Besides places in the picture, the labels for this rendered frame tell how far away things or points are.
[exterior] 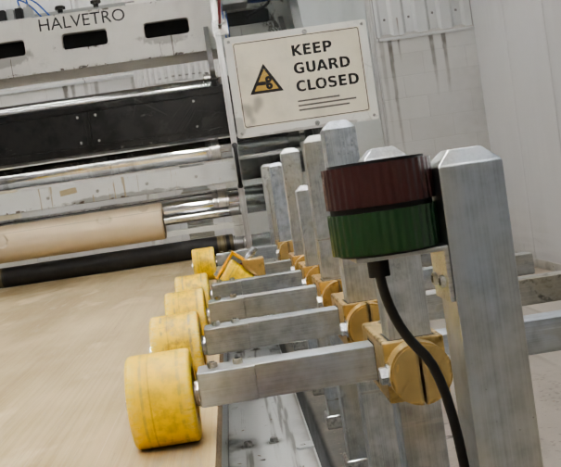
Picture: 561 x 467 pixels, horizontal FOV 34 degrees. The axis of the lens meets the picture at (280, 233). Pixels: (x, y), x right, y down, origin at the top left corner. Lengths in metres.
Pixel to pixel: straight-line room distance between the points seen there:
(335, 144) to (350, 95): 2.07
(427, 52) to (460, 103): 0.63
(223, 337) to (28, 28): 2.51
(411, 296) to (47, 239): 2.43
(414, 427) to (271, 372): 0.13
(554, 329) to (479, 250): 0.34
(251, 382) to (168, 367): 0.07
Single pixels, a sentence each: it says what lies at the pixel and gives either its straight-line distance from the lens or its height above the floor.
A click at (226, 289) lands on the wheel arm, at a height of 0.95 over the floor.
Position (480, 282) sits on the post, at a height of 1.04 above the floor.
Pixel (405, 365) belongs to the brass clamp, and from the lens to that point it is 0.73.
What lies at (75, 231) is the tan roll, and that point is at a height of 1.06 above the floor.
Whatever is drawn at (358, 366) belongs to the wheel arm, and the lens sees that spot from 0.79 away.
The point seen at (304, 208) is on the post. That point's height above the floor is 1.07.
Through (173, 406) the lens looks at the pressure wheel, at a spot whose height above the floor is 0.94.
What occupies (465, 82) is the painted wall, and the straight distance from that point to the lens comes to 9.74.
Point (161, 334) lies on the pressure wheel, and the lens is 1.02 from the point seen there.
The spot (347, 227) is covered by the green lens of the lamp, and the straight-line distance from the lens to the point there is 0.48.
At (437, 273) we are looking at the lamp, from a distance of 0.52.
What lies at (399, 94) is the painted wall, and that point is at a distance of 9.58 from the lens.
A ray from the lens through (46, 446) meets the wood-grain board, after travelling 0.90.
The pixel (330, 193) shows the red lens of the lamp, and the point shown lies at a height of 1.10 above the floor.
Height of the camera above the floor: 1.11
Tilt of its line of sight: 3 degrees down
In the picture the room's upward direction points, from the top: 8 degrees counter-clockwise
